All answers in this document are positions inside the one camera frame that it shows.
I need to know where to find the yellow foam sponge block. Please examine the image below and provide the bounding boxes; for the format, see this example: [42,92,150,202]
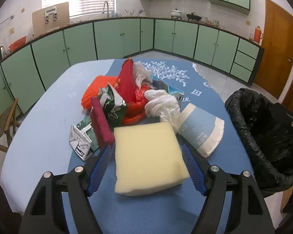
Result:
[114,122,189,196]

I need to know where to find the green white carton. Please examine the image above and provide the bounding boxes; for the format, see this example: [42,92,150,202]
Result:
[76,82,128,152]

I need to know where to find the light blue milk carton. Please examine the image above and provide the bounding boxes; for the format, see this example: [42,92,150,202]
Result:
[152,78,184,100]

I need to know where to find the black trash bag bin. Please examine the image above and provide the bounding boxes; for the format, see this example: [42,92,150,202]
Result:
[225,88,293,197]

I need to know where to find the green lower kitchen cabinets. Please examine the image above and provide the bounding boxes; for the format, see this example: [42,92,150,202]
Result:
[0,18,264,113]

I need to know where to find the chrome kitchen faucet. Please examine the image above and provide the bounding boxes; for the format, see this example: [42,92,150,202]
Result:
[102,1,110,18]

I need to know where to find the white folded small carton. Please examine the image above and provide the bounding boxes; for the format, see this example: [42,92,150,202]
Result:
[69,124,92,161]

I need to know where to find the blue white paper cup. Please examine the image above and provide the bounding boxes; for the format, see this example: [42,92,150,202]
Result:
[177,103,225,158]

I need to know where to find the wooden chair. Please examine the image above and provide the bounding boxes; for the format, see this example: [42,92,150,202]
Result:
[0,98,21,153]

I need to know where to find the maroon scrub sponge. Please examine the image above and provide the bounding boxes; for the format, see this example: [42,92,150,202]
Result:
[90,97,115,148]

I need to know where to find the flat orange foam net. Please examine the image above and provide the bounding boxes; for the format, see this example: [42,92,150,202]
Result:
[81,75,117,110]

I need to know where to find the white plastic bag wad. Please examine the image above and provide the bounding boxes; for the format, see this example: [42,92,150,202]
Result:
[144,89,180,133]

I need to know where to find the red fabric pouch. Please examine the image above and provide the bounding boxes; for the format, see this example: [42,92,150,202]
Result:
[115,58,136,103]

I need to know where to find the steel electric kettle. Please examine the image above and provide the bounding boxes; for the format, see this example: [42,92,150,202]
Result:
[0,46,7,61]

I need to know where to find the crumpled white tissue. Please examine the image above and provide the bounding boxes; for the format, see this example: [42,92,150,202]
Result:
[133,61,153,90]

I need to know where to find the red plastic basin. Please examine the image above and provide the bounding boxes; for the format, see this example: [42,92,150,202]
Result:
[9,36,27,52]

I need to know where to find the brown wooden door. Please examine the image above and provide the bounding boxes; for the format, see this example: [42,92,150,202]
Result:
[255,0,293,99]

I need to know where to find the orange red thermos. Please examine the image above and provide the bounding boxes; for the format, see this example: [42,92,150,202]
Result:
[253,26,263,44]

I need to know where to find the brown cardboard box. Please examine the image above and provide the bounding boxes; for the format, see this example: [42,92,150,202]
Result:
[32,2,70,37]

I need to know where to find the black wok pan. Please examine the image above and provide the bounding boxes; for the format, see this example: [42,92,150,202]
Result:
[186,13,202,22]

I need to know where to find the white cooking pot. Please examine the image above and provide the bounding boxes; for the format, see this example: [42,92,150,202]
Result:
[170,9,182,20]

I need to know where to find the wall towel rail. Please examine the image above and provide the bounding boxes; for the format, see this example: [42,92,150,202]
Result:
[0,14,15,26]

